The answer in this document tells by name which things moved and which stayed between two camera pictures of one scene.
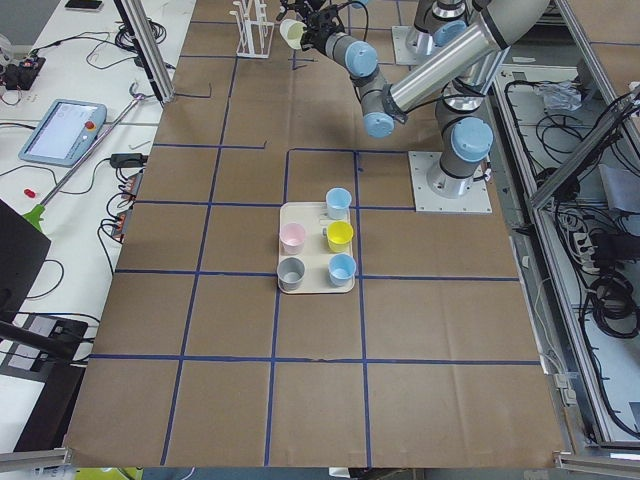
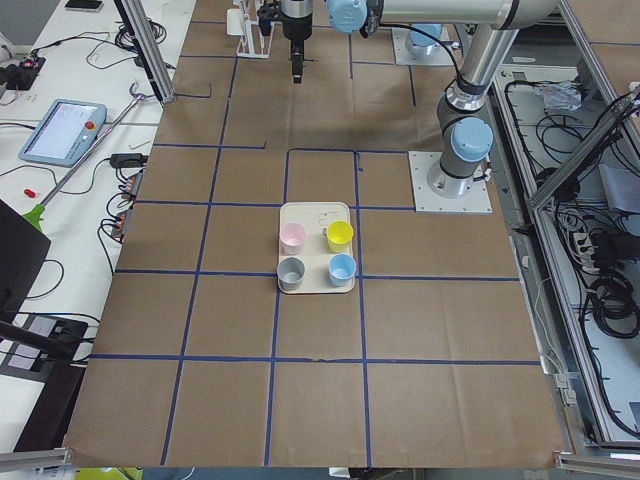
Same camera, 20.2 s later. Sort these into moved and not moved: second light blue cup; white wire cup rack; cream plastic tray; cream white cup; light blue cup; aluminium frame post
Moved: light blue cup; cream white cup
Not moved: second light blue cup; white wire cup rack; aluminium frame post; cream plastic tray
